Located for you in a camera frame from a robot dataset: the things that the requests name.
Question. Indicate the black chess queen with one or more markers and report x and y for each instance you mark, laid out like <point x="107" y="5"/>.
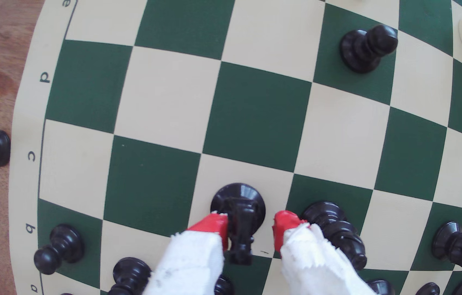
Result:
<point x="381" y="288"/>

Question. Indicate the black chess knight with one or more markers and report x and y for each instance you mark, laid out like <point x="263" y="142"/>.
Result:
<point x="239" y="200"/>
<point x="452" y="246"/>

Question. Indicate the black chess bishop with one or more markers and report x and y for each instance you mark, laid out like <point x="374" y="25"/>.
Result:
<point x="347" y="239"/>

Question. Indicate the green and cream chess mat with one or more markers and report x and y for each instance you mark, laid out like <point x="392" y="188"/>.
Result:
<point x="255" y="114"/>

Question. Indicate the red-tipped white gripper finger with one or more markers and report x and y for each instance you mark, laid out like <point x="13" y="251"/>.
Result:
<point x="192" y="262"/>
<point x="313" y="266"/>

